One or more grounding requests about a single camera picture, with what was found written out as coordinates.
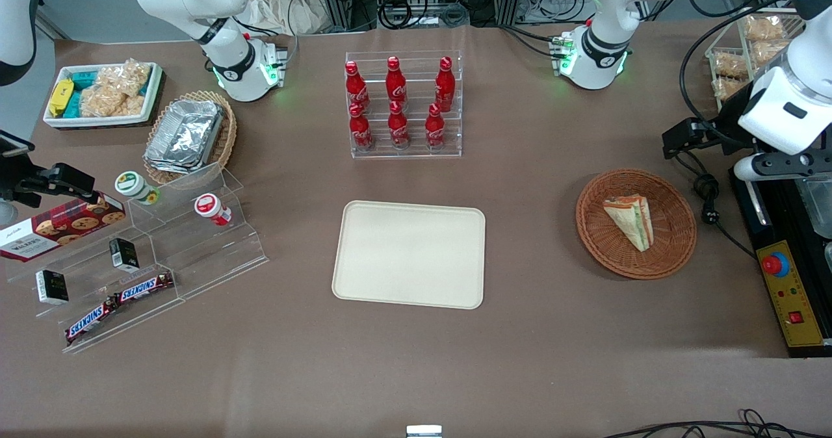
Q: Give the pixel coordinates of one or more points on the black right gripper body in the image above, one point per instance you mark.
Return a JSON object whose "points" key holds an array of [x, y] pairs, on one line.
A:
{"points": [[18, 177]]}

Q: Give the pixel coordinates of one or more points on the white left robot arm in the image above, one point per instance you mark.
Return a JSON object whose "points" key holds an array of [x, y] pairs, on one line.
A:
{"points": [[608, 28]]}

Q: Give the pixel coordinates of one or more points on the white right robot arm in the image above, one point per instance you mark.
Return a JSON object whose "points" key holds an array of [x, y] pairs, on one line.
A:
{"points": [[221, 9]]}

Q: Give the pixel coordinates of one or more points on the wrapped triangular sandwich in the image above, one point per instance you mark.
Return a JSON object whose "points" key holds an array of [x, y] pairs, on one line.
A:
{"points": [[632, 220]]}

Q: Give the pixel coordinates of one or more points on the brown round wicker basket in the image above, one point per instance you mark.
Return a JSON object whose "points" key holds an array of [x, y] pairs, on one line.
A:
{"points": [[669, 256]]}

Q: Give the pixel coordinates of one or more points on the tan oval wicker basket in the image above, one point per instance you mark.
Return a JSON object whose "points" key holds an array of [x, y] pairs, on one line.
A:
{"points": [[224, 145]]}

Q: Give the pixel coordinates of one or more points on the beige plastic serving tray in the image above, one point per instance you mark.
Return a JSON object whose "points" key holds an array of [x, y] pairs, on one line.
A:
{"points": [[409, 254]]}

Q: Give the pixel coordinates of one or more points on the red chocolate cookie box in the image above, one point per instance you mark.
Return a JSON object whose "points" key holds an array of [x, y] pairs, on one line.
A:
{"points": [[58, 227]]}

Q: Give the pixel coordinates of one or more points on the clear bag fried snacks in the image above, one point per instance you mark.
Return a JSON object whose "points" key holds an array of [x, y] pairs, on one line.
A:
{"points": [[764, 28], [731, 65], [770, 51], [725, 88]]}

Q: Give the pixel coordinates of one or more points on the green lid white cup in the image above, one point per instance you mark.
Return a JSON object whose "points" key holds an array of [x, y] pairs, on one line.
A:
{"points": [[135, 186]]}

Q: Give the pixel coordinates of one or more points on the yellow snack pack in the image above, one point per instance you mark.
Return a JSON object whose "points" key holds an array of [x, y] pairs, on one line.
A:
{"points": [[61, 97]]}

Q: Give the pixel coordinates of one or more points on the clear bag rice crackers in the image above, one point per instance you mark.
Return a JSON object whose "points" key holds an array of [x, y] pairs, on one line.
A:
{"points": [[127, 77], [107, 103]]}

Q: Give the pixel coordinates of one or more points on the small black white box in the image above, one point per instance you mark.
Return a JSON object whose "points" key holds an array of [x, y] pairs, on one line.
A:
{"points": [[123, 255], [52, 287]]}

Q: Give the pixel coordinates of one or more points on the teal snack pack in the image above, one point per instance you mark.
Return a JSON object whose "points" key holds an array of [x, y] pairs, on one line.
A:
{"points": [[81, 84]]}

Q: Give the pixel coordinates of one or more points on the black yellow control box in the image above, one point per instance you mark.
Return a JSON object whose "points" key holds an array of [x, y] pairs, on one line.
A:
{"points": [[780, 230]]}

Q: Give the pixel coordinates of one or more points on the white rectangular snack bin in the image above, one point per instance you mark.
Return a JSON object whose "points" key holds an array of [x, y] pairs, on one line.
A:
{"points": [[153, 93]]}

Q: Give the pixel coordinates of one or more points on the stacked aluminium foil trays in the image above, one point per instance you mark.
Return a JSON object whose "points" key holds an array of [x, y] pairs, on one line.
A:
{"points": [[185, 136]]}

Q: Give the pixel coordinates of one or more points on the brown Snickers bar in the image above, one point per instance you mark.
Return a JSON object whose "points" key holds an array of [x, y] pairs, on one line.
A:
{"points": [[144, 287], [91, 321]]}

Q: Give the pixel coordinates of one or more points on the red emergency stop button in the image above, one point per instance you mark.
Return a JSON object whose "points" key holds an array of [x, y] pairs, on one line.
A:
{"points": [[773, 264]]}

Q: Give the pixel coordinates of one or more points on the red lid white cup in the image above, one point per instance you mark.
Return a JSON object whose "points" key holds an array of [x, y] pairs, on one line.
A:
{"points": [[211, 208]]}

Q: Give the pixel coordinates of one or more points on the clear acrylic stepped shelf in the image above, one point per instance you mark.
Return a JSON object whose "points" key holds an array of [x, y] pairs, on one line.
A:
{"points": [[195, 256]]}

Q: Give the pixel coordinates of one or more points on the red cola bottle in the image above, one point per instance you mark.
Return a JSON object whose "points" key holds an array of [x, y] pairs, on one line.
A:
{"points": [[398, 128], [395, 84], [354, 87], [444, 84], [434, 129], [359, 129]]}

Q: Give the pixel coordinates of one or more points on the beige cloth bag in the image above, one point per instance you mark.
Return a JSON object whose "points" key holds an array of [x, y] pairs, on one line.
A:
{"points": [[279, 2]]}

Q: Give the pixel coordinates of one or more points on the clear acrylic bottle rack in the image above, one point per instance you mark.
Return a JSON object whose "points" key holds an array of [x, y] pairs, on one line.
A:
{"points": [[406, 149]]}

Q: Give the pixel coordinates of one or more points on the small silver white device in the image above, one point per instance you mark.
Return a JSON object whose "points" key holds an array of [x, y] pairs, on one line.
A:
{"points": [[424, 431]]}

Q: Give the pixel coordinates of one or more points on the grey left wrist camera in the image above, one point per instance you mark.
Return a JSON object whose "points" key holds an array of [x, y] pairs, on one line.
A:
{"points": [[770, 166]]}

